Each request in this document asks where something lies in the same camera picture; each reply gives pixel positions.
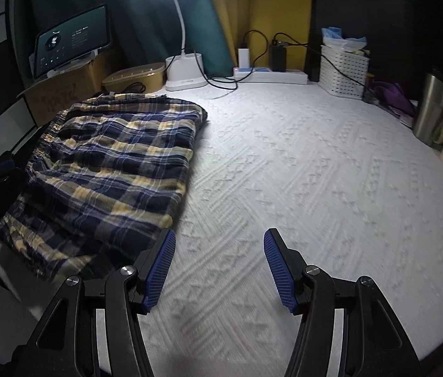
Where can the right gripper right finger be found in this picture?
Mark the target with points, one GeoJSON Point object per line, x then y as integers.
{"type": "Point", "coordinates": [286, 266]}

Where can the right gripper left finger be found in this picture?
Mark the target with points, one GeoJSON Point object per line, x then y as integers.
{"type": "Point", "coordinates": [153, 266]}

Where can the blue yellow plaid pants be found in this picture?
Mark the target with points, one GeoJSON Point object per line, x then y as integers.
{"type": "Point", "coordinates": [106, 176]}

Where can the cardboard box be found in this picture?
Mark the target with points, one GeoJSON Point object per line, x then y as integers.
{"type": "Point", "coordinates": [52, 95]}

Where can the tablet with dark screen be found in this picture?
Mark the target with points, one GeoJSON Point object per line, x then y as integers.
{"type": "Point", "coordinates": [71, 39]}

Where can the white power strip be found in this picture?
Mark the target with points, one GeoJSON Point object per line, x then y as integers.
{"type": "Point", "coordinates": [264, 75]}

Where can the tan lidded container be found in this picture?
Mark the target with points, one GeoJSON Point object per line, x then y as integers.
{"type": "Point", "coordinates": [149, 76]}

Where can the purple cloth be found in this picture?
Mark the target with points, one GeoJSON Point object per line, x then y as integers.
{"type": "Point", "coordinates": [392, 95]}

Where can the white desk lamp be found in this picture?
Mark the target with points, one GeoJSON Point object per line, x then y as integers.
{"type": "Point", "coordinates": [184, 71]}

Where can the stainless steel tumbler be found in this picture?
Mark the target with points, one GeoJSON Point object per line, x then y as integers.
{"type": "Point", "coordinates": [430, 111]}

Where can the white perforated basket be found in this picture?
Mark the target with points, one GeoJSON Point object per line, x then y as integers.
{"type": "Point", "coordinates": [343, 74]}

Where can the white phone charger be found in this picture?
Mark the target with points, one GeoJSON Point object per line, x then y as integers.
{"type": "Point", "coordinates": [244, 58]}

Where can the black power adapter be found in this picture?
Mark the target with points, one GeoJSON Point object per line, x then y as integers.
{"type": "Point", "coordinates": [278, 56]}

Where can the teal curtain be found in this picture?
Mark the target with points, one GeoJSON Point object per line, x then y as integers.
{"type": "Point", "coordinates": [142, 31]}

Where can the blue plastic bag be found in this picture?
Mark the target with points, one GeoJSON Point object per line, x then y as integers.
{"type": "Point", "coordinates": [332, 38]}

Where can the yellow curtain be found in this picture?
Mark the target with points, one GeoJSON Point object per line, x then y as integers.
{"type": "Point", "coordinates": [264, 19]}

